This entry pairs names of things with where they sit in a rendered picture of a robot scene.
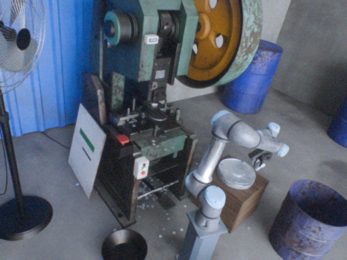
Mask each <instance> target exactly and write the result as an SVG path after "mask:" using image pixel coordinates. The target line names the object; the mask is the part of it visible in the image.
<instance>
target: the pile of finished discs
mask: <svg viewBox="0 0 347 260"><path fill-rule="evenodd" d="M217 175H218V177H219V179H220V180H221V181H222V182H223V183H225V184H226V185H228V186H230V187H233V188H234V189H238V190H245V189H248V188H250V187H251V186H252V185H253V183H254V181H253V182H252V183H249V184H237V183H234V182H232V181H234V180H232V179H231V181H230V180H228V179H226V178H225V177H224V176H223V175H222V174H221V173H220V170H219V167H218V168H217Z"/></svg>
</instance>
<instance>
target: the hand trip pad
mask: <svg viewBox="0 0 347 260"><path fill-rule="evenodd" d="M117 140H118V141H119V142H120V143H121V144H122V145H123V144H124V143H127V142H129V138H128V137H127V136H126V135H125V134H121V135H118V136H117Z"/></svg>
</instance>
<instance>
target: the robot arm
mask: <svg viewBox="0 0 347 260"><path fill-rule="evenodd" d="M210 124H211V126H212V127H213V129H212V130H211V134H212V137H211V140H210V142H209V145H208V147H207V149H206V151H205V153H204V156H203V158H202V161H201V163H200V165H199V167H198V169H197V170H194V171H192V172H190V174H189V175H188V176H187V177H186V180H185V185H186V187H187V188H188V190H189V192H191V194H192V195H193V196H195V197H196V199H197V200H198V201H199V202H200V203H201V208H200V209H199V210H198V211H197V212H196V214H195V223H196V225H197V226H198V227H199V228H200V229H201V230H204V231H209V232H212V231H215V230H217V229H218V228H219V225H220V213H221V211H222V208H223V206H224V201H225V194H224V192H223V191H222V190H221V188H219V187H216V186H214V185H211V184H210V183H211V181H212V177H211V175H212V173H213V171H214V169H215V167H216V165H217V163H218V161H219V158H220V156H221V154H222V152H223V150H224V148H225V145H226V143H227V142H231V141H232V142H233V143H235V144H237V145H240V146H243V147H248V148H257V149H255V150H254V151H252V152H250V153H249V154H248V156H249V157H250V159H251V160H252V161H253V167H254V166H255V163H257V166H256V168H255V169H256V171H257V170H258V169H260V168H262V167H264V166H265V164H264V160H270V159H271V157H272V153H271V152H275V153H276V154H277V155H278V156H280V157H283V156H284V155H285V154H286V153H287V152H288V150H289V147H288V146H286V145H285V144H284V143H282V142H281V141H280V140H278V139H277V135H278V133H279V129H280V126H279V125H278V124H276V123H269V124H268V126H267V128H264V129H261V130H257V131H255V130H254V129H252V128H251V127H250V126H249V125H247V124H246V123H244V122H243V121H241V119H239V118H238V117H237V116H235V115H234V114H233V113H231V112H229V111H227V110H222V111H219V112H218V113H216V114H215V115H214V116H213V118H212V119H211V122H210ZM270 156H271V157H270ZM269 157H270V159H269Z"/></svg>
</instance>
